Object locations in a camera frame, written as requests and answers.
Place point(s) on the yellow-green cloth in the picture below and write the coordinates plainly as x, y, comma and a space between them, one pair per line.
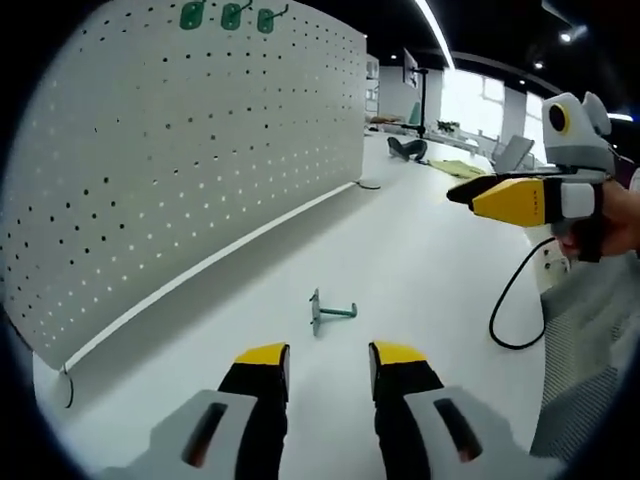
455, 168

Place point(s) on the green hook assembly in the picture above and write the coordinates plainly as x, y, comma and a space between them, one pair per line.
190, 15
325, 313
230, 16

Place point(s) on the white perforated mounting plate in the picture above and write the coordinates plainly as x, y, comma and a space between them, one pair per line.
175, 150

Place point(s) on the green potted plant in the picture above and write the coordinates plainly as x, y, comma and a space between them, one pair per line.
447, 126

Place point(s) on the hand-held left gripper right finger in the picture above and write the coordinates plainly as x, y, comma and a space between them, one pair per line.
400, 400

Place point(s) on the person's right hand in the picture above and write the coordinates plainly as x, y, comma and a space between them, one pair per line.
617, 225

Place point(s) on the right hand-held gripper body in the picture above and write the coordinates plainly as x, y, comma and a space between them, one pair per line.
580, 145

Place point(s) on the black pole stand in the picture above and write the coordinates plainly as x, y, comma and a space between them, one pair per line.
423, 100

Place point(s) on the long ceiling strip light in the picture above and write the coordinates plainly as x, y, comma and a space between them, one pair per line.
437, 32

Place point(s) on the green tag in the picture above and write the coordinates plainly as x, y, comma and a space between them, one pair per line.
265, 21

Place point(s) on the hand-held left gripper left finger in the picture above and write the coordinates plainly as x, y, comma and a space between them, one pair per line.
255, 400

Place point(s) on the grey curved object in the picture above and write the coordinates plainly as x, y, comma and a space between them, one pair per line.
407, 147

